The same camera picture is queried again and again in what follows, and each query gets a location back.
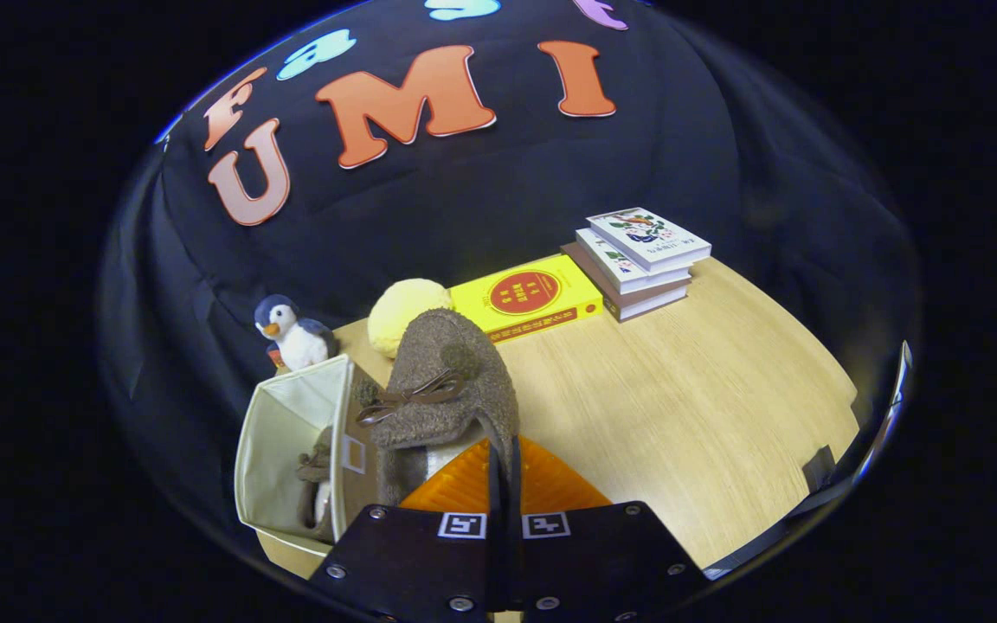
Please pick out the beige fabric storage box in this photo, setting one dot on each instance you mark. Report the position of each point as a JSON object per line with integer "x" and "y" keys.
{"x": 282, "y": 433}

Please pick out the white illustrated book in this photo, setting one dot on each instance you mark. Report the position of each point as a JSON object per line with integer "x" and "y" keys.
{"x": 650, "y": 234}

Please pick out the yellow book with red circle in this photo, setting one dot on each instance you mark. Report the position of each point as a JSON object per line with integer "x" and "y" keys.
{"x": 524, "y": 294}

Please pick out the white book with green print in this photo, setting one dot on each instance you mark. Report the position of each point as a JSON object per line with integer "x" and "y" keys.
{"x": 615, "y": 258}

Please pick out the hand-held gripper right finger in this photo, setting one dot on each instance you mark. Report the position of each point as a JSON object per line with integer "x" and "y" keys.
{"x": 602, "y": 562}

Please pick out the yellow round plush cushion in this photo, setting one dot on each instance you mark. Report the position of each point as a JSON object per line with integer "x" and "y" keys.
{"x": 399, "y": 311}

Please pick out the small red tag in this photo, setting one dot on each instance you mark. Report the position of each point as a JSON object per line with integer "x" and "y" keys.
{"x": 276, "y": 357}

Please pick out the black backdrop cloth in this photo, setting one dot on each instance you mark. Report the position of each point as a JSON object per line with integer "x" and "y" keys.
{"x": 481, "y": 190}

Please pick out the brown fuzzy moccasin shoe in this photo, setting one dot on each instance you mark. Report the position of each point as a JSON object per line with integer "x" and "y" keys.
{"x": 455, "y": 355}
{"x": 317, "y": 472}

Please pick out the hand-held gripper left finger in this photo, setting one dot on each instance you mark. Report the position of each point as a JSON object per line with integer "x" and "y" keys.
{"x": 412, "y": 562}

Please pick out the brown cover book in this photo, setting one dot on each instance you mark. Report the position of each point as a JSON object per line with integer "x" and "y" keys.
{"x": 589, "y": 270}

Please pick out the penguin plush toy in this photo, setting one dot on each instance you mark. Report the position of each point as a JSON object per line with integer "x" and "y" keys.
{"x": 298, "y": 339}

